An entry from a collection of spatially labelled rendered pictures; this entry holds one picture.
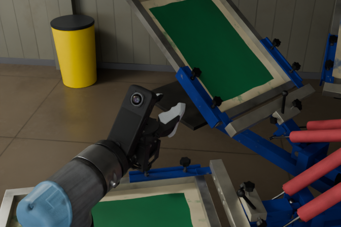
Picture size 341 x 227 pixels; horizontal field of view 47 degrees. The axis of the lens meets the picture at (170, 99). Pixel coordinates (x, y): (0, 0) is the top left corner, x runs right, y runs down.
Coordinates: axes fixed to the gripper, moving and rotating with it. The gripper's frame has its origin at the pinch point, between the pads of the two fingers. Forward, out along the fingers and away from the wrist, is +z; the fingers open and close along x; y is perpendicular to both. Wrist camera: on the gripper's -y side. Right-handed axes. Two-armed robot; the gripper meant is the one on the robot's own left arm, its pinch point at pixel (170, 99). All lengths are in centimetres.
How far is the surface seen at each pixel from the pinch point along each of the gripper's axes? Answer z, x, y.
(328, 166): 65, 34, 48
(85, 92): 217, -211, 197
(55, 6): 248, -283, 127
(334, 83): 137, 23, 50
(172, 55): 85, -44, 39
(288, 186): 58, 24, 57
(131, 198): 33, -27, 76
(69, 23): 228, -242, 129
